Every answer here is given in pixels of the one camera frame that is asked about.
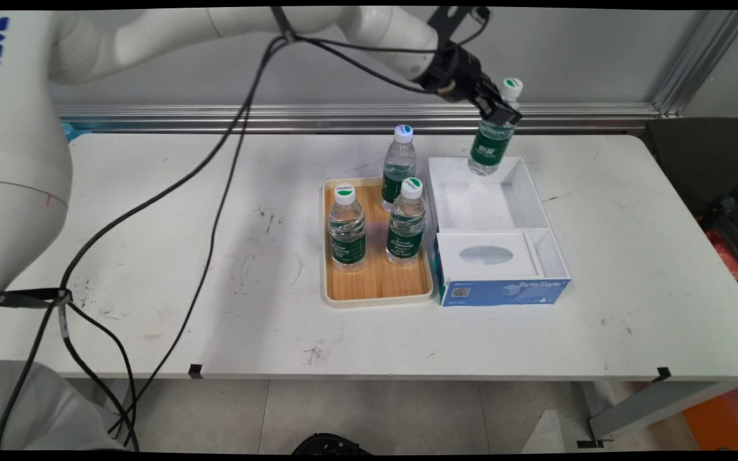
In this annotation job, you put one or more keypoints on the water bottle plain green label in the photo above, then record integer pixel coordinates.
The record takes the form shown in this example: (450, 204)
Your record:
(489, 147)

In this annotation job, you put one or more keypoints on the orange box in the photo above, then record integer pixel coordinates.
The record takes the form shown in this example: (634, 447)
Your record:
(724, 419)

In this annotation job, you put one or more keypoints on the water bottle green-marked cap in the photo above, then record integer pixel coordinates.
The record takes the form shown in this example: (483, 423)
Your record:
(406, 234)

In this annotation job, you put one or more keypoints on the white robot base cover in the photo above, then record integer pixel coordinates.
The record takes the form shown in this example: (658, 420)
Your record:
(42, 410)

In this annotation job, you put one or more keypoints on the black tape marker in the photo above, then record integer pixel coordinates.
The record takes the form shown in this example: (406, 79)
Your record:
(195, 371)
(664, 374)

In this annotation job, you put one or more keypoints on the aluminium frame rail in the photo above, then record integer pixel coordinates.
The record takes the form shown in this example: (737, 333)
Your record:
(279, 118)

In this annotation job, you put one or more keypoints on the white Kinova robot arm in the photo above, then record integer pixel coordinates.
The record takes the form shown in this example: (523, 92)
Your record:
(23, 160)

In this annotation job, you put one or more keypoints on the aluminium frame post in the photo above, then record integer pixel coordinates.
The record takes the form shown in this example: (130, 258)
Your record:
(696, 61)

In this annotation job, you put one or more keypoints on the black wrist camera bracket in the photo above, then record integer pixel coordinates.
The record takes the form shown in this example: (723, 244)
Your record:
(449, 19)

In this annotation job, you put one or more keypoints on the grey band on arm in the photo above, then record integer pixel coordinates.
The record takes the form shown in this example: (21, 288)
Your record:
(284, 25)

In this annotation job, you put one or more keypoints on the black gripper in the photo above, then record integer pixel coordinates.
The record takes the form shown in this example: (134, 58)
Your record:
(455, 73)

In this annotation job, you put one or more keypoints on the water bottle blue-marked cap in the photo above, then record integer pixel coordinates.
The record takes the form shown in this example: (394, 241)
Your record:
(400, 166)

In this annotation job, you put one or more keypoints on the grey table leg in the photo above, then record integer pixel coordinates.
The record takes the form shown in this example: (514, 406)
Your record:
(651, 406)

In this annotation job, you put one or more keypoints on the water bottle white flat cap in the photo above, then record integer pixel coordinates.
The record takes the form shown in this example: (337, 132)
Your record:
(347, 240)

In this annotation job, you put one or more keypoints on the red bag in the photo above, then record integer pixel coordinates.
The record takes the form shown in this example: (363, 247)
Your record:
(731, 259)

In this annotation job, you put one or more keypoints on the white and blue cardboard box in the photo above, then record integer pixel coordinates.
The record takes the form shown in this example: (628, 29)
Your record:
(503, 291)

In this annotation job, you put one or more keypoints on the black round object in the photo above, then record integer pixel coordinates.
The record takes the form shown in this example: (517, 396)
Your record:
(330, 445)

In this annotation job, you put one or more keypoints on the wooden tray cream rim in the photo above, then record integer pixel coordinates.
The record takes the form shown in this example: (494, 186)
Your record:
(378, 278)

